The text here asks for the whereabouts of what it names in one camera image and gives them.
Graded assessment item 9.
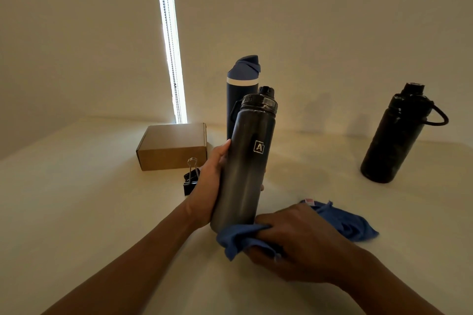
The person's right hand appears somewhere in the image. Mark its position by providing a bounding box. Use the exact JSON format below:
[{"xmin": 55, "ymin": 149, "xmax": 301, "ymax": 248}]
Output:
[{"xmin": 243, "ymin": 203, "xmax": 370, "ymax": 286}]

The person's left hand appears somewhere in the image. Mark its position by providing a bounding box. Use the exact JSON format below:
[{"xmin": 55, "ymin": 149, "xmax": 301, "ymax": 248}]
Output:
[{"xmin": 184, "ymin": 139, "xmax": 265, "ymax": 230}]

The black binder clip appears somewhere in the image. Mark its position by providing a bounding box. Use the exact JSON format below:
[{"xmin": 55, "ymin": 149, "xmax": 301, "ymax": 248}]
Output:
[{"xmin": 183, "ymin": 157, "xmax": 201, "ymax": 196}]

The black grey gradient bottle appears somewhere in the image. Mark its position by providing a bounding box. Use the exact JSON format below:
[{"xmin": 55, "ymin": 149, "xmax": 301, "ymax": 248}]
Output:
[{"xmin": 209, "ymin": 86, "xmax": 278, "ymax": 234}]

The blue cloth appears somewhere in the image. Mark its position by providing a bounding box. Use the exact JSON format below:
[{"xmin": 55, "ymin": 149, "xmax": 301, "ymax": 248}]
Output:
[{"xmin": 216, "ymin": 198, "xmax": 380, "ymax": 262}]

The brown paper box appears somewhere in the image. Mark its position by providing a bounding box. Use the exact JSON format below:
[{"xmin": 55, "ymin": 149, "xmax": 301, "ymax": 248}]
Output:
[{"xmin": 135, "ymin": 123, "xmax": 208, "ymax": 172}]

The navy bottle with blue lid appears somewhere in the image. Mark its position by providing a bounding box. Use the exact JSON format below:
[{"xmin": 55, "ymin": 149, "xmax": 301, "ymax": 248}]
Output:
[{"xmin": 226, "ymin": 55, "xmax": 262, "ymax": 140}]

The black bottle with loop handle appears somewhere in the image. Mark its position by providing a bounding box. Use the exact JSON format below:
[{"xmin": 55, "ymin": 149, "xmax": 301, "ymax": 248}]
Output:
[{"xmin": 360, "ymin": 82, "xmax": 450, "ymax": 184}]

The person's left forearm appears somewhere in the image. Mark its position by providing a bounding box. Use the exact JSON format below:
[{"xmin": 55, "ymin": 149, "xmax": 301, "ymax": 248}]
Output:
[{"xmin": 42, "ymin": 200, "xmax": 199, "ymax": 315}]

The beaded blind chain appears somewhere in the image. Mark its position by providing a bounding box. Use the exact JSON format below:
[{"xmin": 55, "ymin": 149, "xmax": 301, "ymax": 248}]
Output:
[{"xmin": 154, "ymin": 0, "xmax": 185, "ymax": 124}]

